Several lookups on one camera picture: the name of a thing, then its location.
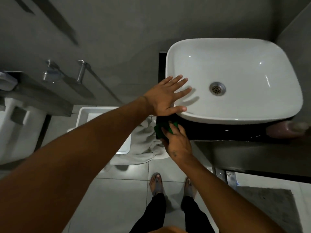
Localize white plastic tub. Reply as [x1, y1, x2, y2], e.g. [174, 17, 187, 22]
[67, 106, 132, 166]

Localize white crumpled towel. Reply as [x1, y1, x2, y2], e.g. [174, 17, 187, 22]
[104, 117, 170, 173]

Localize chrome wall holder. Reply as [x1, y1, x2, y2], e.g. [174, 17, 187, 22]
[43, 60, 86, 83]

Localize chrome sink drain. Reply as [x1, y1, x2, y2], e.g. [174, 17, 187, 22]
[209, 82, 226, 96]

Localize person's left forearm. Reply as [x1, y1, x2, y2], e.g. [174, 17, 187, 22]
[0, 95, 152, 233]

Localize grey right sandal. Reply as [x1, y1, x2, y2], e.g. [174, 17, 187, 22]
[184, 177, 198, 199]

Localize white toilet tank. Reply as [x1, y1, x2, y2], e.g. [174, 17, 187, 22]
[0, 96, 47, 166]

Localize pink soap bottle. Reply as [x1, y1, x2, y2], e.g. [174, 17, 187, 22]
[266, 120, 311, 139]

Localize black vanity countertop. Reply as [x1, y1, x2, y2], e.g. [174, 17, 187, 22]
[155, 52, 303, 143]

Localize white ceramic sink basin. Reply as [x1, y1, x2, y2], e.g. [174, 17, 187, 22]
[165, 38, 304, 125]

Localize person's left hand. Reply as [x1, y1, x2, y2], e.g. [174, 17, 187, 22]
[143, 75, 192, 117]

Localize person's right hand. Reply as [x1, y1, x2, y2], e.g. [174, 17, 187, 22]
[161, 121, 195, 166]

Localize black trousers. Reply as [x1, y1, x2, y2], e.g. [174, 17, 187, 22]
[129, 192, 216, 233]

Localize chrome counter support bracket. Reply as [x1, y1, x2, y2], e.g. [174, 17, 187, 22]
[212, 165, 236, 187]

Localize grey left sandal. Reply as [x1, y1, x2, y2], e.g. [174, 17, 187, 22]
[149, 173, 166, 196]

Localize green scrubbing sponge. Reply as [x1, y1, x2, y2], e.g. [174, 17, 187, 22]
[154, 119, 180, 140]

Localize grey sandal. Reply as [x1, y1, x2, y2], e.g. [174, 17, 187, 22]
[149, 173, 166, 196]
[184, 177, 198, 199]

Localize person's right forearm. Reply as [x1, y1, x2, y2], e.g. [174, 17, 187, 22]
[174, 153, 286, 233]

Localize grey bath mat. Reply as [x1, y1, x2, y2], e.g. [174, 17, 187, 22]
[233, 186, 303, 233]

